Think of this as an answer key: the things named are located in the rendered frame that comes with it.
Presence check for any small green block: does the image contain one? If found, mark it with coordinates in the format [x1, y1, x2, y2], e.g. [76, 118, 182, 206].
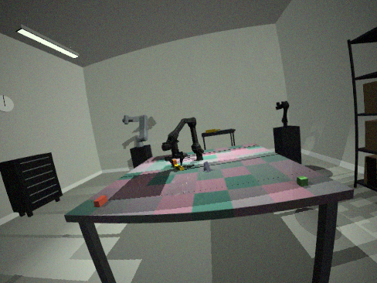
[297, 176, 308, 187]

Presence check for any orange block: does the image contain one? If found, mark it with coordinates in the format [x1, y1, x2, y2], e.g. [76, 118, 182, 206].
[93, 196, 108, 207]

